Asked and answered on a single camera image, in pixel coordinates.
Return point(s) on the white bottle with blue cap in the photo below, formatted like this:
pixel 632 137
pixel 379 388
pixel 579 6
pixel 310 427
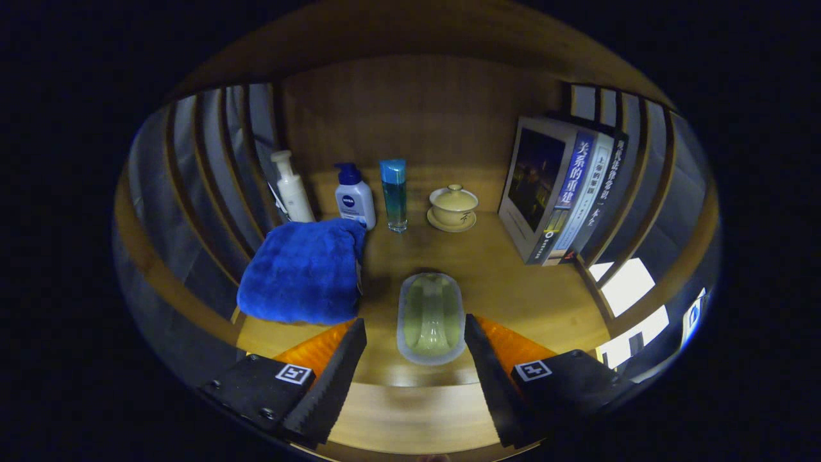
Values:
pixel 356 202

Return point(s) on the teal clear bottle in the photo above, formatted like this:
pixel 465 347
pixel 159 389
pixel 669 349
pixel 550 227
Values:
pixel 394 199

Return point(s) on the cream lidded tea cup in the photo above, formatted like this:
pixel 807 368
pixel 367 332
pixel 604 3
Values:
pixel 453 205

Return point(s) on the translucent green soap case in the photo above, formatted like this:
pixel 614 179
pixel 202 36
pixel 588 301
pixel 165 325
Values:
pixel 431 317

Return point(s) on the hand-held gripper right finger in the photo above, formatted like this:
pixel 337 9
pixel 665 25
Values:
pixel 497 385

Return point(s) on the blue towel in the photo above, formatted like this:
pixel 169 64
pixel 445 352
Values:
pixel 301 269

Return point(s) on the book with blue spine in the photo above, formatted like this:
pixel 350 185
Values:
pixel 535 179

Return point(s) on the white pump bottle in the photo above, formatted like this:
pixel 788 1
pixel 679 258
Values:
pixel 295 196

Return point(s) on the wooden cabinet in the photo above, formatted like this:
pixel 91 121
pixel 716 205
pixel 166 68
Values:
pixel 417 109

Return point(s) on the book with black spine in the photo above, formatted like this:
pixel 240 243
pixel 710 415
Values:
pixel 612 173

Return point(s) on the small black object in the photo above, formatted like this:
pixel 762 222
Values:
pixel 635 344

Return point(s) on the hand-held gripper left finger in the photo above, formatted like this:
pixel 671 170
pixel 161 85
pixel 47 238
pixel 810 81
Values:
pixel 333 378

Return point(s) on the wooden countertop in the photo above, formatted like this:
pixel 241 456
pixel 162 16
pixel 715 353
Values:
pixel 500 282

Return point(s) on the book with pale spine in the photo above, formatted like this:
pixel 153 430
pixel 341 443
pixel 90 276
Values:
pixel 593 186

